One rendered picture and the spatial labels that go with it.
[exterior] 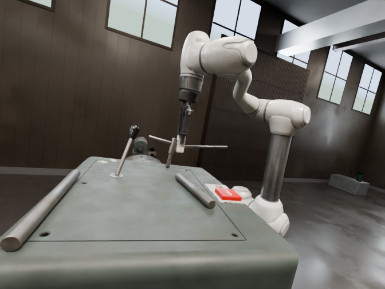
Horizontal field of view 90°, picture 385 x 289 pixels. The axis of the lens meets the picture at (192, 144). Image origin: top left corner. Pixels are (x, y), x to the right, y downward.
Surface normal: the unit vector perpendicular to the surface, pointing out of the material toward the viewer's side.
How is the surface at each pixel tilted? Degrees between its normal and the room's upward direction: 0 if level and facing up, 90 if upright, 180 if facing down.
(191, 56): 97
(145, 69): 90
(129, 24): 90
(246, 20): 90
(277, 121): 102
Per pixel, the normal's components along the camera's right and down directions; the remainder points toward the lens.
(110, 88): 0.41, 0.19
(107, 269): 0.30, -0.57
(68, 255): 0.21, -0.94
